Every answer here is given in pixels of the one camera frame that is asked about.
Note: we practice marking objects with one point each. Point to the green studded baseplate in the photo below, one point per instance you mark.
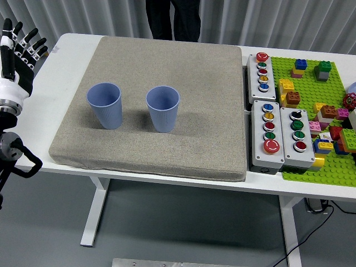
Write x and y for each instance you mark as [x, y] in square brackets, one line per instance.
[308, 89]

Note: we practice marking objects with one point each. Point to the green toy brick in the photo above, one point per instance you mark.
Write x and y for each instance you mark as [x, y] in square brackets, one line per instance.
[349, 135]
[324, 66]

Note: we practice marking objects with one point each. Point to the red toy brick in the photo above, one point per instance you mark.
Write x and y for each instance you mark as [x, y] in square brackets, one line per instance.
[335, 133]

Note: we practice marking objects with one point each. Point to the blue toy brick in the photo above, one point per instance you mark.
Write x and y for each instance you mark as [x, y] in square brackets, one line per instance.
[317, 148]
[301, 64]

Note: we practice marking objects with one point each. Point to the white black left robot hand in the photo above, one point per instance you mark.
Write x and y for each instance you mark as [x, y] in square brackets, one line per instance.
[14, 86]

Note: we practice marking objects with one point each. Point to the grey-brown cushion mat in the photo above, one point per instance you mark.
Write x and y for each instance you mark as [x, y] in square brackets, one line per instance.
[180, 69]

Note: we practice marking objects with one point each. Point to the blue ribbed plastic cup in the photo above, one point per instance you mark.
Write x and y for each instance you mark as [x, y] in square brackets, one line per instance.
[107, 114]
[164, 119]

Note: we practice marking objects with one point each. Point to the grey power strip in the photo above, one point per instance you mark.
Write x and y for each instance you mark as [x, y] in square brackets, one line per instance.
[315, 205]

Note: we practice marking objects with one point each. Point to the grey toy brick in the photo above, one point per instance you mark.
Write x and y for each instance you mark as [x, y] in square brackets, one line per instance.
[321, 75]

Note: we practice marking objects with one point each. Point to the brown toy brick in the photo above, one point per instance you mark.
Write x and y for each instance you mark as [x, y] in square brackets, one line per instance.
[328, 111]
[292, 98]

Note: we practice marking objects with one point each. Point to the white box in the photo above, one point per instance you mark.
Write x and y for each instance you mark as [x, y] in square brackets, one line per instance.
[352, 119]

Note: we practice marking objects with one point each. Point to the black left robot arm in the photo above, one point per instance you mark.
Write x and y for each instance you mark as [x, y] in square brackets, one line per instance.
[9, 107]

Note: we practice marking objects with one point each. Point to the grey five-button box black base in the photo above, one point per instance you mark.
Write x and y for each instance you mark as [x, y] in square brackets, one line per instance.
[260, 155]

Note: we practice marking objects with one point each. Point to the yellow rounded toy brick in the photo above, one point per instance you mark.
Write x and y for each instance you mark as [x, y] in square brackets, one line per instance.
[319, 162]

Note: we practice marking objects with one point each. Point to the pink toy brick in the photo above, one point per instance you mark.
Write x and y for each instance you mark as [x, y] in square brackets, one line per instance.
[295, 75]
[315, 126]
[342, 114]

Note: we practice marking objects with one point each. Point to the white table leg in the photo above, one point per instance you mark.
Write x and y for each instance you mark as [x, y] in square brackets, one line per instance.
[292, 231]
[94, 211]

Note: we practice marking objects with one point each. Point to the pale blue bowl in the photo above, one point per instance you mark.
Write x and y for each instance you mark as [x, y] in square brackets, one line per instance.
[352, 89]

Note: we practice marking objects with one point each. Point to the grey control box black knob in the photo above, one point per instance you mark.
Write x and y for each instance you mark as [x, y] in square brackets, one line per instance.
[289, 155]

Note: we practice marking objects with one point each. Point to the grey five-button control box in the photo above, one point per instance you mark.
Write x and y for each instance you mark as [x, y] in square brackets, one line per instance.
[262, 94]

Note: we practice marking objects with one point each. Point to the red valve handwheel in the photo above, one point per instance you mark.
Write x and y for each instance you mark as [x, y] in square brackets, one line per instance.
[350, 100]

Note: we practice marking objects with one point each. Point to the white toy brick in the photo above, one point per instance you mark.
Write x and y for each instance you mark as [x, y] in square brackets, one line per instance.
[324, 119]

